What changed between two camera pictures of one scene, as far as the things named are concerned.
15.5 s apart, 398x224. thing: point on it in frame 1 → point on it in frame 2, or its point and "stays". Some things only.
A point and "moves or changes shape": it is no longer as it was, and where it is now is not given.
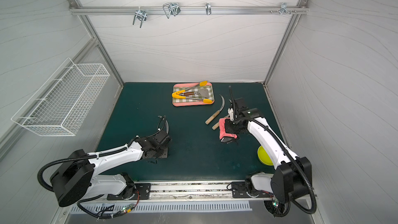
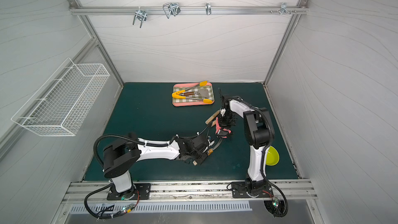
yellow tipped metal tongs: (177, 95) stays
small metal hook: (208, 7) stays
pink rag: (222, 133) moves or changes shape
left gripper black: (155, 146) → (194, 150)
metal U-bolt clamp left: (140, 14) stays
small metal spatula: (204, 93) stays
